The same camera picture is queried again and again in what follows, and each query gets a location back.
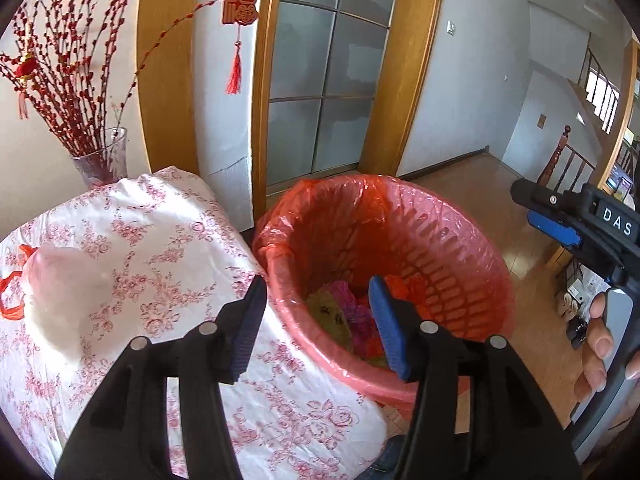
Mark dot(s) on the small red lantern ornament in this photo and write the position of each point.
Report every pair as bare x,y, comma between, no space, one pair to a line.
24,73

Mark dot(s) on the person's right hand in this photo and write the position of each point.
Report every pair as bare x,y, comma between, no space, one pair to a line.
598,346

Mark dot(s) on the green paw print bag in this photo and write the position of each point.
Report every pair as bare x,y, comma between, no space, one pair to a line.
323,308

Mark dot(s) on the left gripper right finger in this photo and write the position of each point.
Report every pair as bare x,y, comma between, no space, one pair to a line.
478,413

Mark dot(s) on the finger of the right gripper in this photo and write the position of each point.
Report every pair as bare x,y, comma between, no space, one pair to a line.
566,237

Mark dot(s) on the white translucent plastic bag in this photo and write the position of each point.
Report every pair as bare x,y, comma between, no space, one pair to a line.
62,286

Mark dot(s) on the pink plastic bag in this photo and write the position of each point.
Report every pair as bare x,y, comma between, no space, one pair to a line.
364,339

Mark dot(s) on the clear glass vase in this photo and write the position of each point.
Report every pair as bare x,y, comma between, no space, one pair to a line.
106,165

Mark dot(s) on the wooden stair railing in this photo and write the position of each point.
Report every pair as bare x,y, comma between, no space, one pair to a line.
607,111

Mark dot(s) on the red plastic waste basket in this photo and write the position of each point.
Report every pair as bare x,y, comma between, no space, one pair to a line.
425,259

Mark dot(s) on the glass panel wooden door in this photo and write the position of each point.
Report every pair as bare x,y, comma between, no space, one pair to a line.
336,88

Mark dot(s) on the red berry branches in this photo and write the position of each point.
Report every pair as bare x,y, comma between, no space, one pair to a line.
74,44

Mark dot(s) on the red knot tassel ornament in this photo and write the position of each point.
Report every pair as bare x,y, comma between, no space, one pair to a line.
238,13

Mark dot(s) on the orange red bag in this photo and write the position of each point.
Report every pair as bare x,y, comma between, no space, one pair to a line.
11,308

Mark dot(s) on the red basket liner bag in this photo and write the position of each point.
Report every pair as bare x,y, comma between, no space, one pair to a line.
310,219

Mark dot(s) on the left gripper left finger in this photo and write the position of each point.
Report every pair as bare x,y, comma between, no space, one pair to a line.
123,431

